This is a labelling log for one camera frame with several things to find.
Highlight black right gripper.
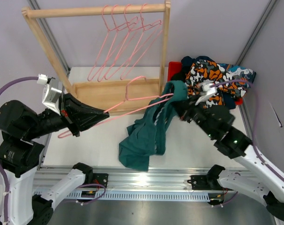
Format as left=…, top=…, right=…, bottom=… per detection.
left=172, top=93, right=217, bottom=139

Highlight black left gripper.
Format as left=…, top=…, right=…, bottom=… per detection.
left=26, top=90, right=110, bottom=138

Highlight navy blue shorts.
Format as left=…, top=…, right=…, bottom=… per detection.
left=181, top=56, right=236, bottom=110

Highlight orange camouflage shorts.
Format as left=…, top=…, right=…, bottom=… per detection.
left=185, top=60, right=249, bottom=108

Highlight pink hanger of navy shorts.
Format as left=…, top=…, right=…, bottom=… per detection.
left=97, top=4, right=140, bottom=82

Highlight black shorts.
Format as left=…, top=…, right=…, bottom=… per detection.
left=171, top=71, right=186, bottom=82

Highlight blue orange patterned shorts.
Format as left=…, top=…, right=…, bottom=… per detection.
left=218, top=63, right=256, bottom=93

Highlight pink hanger of green shorts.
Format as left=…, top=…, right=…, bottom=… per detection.
left=57, top=75, right=175, bottom=139

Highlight green shorts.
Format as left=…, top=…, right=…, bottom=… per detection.
left=118, top=81, right=187, bottom=172

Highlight pink hanger of camouflage shorts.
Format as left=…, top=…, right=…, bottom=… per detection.
left=87, top=5, right=123, bottom=82

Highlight pink hanger of black shorts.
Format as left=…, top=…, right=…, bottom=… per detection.
left=120, top=3, right=162, bottom=80

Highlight pink hanger of patterned shorts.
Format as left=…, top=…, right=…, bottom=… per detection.
left=103, top=4, right=141, bottom=80

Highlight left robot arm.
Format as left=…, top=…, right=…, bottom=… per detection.
left=0, top=94, right=109, bottom=225

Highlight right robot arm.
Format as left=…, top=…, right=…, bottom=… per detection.
left=174, top=98, right=284, bottom=221

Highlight wooden clothes rack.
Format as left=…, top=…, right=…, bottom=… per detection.
left=22, top=0, right=170, bottom=99

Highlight red plastic bin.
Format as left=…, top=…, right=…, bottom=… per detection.
left=166, top=61, right=244, bottom=105

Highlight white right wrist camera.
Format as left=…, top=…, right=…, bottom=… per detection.
left=195, top=81, right=217, bottom=105

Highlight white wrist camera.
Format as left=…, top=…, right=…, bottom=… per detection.
left=195, top=81, right=217, bottom=105
left=37, top=74, right=62, bottom=115

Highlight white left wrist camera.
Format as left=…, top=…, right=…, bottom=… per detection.
left=37, top=74, right=62, bottom=115

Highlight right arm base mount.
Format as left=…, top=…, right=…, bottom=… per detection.
left=187, top=175, right=220, bottom=190

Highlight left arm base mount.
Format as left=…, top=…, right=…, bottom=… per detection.
left=86, top=173, right=109, bottom=187

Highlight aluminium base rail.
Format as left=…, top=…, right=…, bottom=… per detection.
left=29, top=166, right=280, bottom=201

